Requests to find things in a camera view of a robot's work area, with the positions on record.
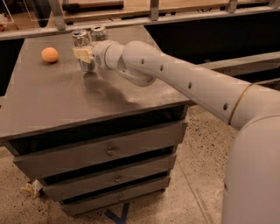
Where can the silver blue redbull can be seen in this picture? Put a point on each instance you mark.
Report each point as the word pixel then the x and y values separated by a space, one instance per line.
pixel 81 39

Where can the silver soda can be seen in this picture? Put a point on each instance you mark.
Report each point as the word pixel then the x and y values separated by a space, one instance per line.
pixel 99 33

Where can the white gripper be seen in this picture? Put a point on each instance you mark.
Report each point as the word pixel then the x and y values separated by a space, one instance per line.
pixel 98 56

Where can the grey drawer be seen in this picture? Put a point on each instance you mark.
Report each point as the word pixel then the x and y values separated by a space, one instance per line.
pixel 117 196
pixel 120 175
pixel 48 163

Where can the metal railing frame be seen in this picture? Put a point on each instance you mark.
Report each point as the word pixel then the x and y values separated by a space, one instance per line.
pixel 192 30

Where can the middle grey drawer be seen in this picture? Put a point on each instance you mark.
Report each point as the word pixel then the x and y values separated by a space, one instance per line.
pixel 120 175

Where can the grey drawer cabinet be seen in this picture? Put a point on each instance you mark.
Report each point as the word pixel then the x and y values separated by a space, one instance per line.
pixel 53 106

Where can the bottom grey drawer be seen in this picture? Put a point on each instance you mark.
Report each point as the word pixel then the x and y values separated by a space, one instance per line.
pixel 117 196

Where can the orange fruit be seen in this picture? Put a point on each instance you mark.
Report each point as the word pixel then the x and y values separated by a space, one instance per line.
pixel 50 55

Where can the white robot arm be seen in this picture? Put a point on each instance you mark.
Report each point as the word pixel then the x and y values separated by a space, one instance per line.
pixel 252 181

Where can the top grey drawer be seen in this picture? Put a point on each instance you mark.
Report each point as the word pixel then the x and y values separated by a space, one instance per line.
pixel 48 163

